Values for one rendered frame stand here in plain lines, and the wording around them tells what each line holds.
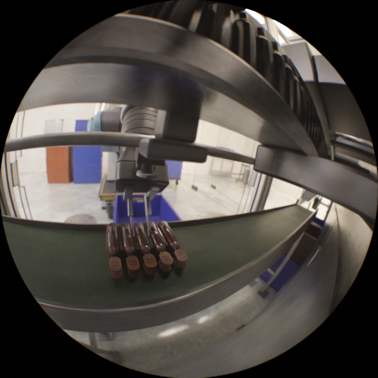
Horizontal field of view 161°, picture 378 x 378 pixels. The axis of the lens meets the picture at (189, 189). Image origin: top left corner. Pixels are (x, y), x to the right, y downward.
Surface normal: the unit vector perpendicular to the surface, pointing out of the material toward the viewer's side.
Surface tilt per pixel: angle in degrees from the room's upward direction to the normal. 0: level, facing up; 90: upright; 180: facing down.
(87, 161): 90
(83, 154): 90
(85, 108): 90
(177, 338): 0
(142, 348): 0
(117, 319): 90
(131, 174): 50
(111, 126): 109
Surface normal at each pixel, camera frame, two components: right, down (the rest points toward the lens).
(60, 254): 0.19, -0.94
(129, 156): 0.48, -0.40
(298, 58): -0.87, 0.00
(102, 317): 0.47, 0.33
